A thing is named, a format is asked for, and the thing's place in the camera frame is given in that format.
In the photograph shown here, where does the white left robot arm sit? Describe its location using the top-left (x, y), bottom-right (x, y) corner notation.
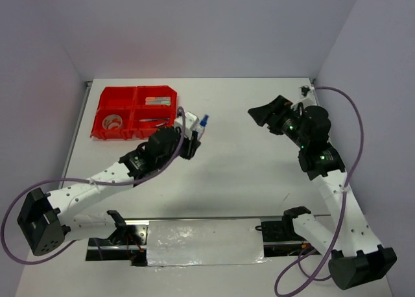
top-left (18, 127), bottom-right (201, 256)

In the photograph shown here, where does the blue-capped spray bottle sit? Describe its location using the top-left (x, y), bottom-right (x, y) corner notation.
top-left (196, 114), bottom-right (209, 141)

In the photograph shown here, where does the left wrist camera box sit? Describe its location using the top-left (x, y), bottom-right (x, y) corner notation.
top-left (173, 112), bottom-right (200, 139)

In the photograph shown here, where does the orange-tipped clear highlighter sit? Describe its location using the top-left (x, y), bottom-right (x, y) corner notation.
top-left (145, 97), bottom-right (161, 103)

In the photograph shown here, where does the large clear tape roll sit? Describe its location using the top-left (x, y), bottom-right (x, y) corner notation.
top-left (102, 114), bottom-right (123, 130)

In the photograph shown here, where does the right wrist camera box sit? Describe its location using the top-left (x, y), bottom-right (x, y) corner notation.
top-left (290, 86), bottom-right (318, 113)

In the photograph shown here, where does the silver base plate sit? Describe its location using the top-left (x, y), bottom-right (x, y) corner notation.
top-left (85, 217), bottom-right (310, 267)

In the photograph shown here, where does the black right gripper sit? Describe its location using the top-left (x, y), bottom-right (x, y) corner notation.
top-left (247, 94), bottom-right (309, 148)

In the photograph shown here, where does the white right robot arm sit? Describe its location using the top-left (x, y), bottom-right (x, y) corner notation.
top-left (248, 95), bottom-right (397, 290)

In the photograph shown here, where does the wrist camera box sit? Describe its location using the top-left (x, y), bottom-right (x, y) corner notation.
top-left (290, 86), bottom-right (318, 113)
top-left (173, 112), bottom-right (200, 139)

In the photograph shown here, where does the teal ink pen refill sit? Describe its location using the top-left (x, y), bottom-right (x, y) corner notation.
top-left (139, 118), bottom-right (170, 123)

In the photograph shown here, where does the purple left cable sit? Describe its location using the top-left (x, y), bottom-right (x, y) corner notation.
top-left (0, 106), bottom-right (186, 266)

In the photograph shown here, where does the red four-compartment bin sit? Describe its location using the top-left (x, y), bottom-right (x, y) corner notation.
top-left (90, 86), bottom-right (178, 140)

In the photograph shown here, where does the pink highlighter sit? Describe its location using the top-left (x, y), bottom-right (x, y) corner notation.
top-left (145, 101), bottom-right (171, 106)

